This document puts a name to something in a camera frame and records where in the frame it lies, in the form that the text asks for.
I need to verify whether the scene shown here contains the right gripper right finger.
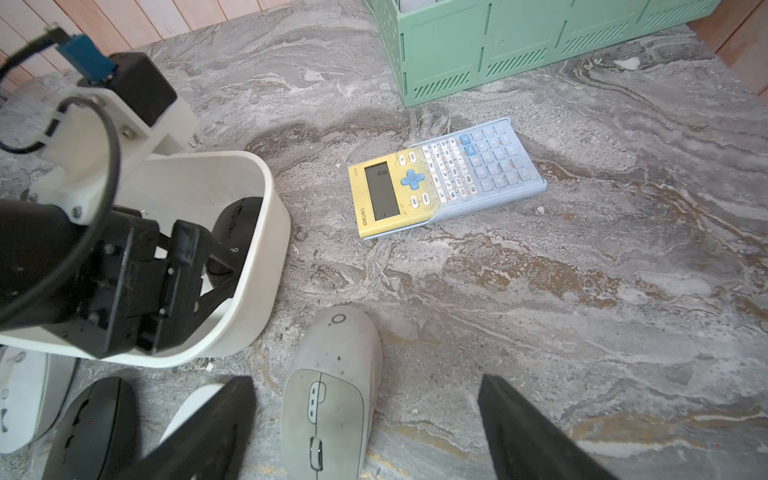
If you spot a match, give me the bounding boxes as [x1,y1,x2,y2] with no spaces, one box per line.
[478,374,616,480]

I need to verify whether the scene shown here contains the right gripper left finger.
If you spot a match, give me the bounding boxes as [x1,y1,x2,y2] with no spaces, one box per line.
[118,376,257,479]

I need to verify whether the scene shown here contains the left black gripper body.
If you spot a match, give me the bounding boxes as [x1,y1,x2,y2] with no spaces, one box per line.
[1,200,165,358]

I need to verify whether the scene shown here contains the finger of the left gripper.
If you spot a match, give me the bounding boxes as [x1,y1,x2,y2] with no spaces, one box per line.
[197,242,244,322]
[136,220,213,354]

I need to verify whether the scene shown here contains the black logo mouse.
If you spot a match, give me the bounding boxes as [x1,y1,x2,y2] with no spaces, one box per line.
[212,197,263,260]

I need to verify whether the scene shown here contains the white plastic storage box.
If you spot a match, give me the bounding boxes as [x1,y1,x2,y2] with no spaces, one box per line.
[1,151,290,368]

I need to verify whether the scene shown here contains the black ribbed mouse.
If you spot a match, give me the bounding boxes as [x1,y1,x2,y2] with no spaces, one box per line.
[43,376,139,479]

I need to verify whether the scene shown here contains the white grey mouse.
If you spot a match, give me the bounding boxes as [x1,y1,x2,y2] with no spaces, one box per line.
[281,305,383,479]

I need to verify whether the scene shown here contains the white slim mouse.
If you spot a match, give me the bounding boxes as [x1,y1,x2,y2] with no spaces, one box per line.
[159,383,224,444]

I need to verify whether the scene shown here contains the yellow blue calculator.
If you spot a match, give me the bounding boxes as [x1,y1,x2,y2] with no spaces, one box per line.
[348,117,547,239]

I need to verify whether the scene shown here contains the green plastic file organizer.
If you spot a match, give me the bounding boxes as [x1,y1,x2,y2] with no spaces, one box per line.
[366,0,719,107]

